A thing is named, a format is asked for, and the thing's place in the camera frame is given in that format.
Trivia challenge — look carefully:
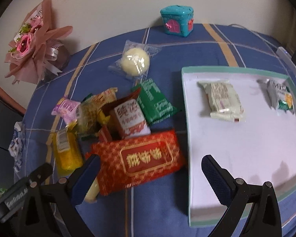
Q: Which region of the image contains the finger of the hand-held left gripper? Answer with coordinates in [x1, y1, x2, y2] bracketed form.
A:
[27, 162, 53, 187]

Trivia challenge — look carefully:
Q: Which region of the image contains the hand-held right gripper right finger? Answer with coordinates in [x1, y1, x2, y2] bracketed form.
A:
[201, 154, 283, 237]

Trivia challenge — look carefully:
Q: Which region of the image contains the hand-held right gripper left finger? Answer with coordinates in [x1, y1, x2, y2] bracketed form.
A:
[22, 154, 101, 237]

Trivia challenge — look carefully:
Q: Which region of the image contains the yellow clear snack packet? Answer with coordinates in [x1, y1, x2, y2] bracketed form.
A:
[51, 125, 84, 171]

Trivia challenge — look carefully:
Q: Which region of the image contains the white box with green rim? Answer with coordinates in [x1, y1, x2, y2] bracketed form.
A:
[181, 66, 296, 228]

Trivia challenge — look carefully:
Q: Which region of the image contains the large red gold packet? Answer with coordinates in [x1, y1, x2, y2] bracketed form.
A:
[85, 128, 185, 195]

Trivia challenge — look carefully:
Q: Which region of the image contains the red and white snack packet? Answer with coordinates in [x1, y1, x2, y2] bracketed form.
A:
[102, 92, 151, 139]

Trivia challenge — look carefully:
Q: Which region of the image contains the blue white packet at edge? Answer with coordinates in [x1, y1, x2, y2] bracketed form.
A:
[8, 122, 26, 172]

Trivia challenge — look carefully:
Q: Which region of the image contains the small purple snack packet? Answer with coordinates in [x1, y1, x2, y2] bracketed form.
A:
[51, 98, 81, 125]

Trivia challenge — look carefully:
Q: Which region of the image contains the yellow orange snack packet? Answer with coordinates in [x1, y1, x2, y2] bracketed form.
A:
[79, 87, 118, 134]

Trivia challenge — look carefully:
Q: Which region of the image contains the blue plaid blanket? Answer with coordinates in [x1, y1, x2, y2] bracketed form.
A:
[13, 23, 296, 237]

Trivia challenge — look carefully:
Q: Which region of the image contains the cream snack packet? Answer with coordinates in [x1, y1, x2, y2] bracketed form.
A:
[197, 80, 246, 123]

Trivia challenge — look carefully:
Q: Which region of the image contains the white green yellow snack packet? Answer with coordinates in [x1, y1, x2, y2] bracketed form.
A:
[258, 78, 295, 114]

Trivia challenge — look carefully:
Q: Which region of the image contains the round white bun clear wrapper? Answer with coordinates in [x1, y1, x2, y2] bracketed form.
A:
[108, 39, 162, 81]

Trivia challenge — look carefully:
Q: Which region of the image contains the pink flower bouquet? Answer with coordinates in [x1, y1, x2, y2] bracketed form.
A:
[4, 0, 73, 84]

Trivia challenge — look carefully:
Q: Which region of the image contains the white power strip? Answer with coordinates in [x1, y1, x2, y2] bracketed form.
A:
[276, 47, 296, 77]

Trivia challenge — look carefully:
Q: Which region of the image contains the teal house-shaped box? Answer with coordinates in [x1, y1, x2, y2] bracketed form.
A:
[160, 5, 196, 36]

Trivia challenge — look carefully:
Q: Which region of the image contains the brown wooden rail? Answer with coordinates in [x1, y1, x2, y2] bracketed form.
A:
[0, 84, 25, 116]

